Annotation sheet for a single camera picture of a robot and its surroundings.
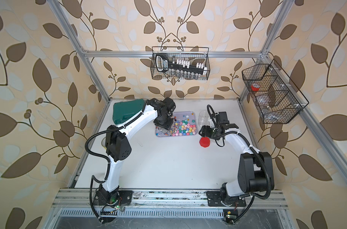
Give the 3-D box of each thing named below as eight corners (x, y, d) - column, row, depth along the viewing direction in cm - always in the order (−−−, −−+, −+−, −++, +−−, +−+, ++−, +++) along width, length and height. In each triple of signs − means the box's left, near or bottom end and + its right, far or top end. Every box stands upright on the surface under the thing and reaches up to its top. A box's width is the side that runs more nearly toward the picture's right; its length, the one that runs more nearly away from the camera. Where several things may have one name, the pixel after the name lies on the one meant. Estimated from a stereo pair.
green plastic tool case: (114, 125, 106) (111, 121, 102) (115, 106, 118) (113, 102, 114) (145, 119, 109) (144, 115, 106) (144, 102, 121) (142, 98, 118)
